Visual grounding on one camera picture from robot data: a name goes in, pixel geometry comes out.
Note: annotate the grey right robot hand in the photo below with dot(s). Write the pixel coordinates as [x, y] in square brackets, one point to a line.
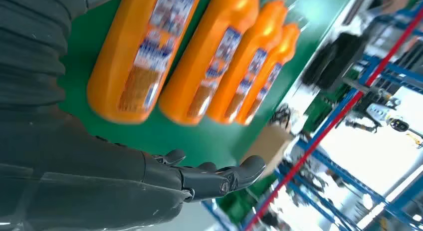
[82, 183]

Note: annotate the brown cardboard box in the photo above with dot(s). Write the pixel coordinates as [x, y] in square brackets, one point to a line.
[267, 147]

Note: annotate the black carrying case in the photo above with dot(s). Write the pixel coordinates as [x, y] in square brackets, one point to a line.
[330, 61]

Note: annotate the red pole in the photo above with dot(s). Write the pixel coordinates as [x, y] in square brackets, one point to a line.
[390, 53]

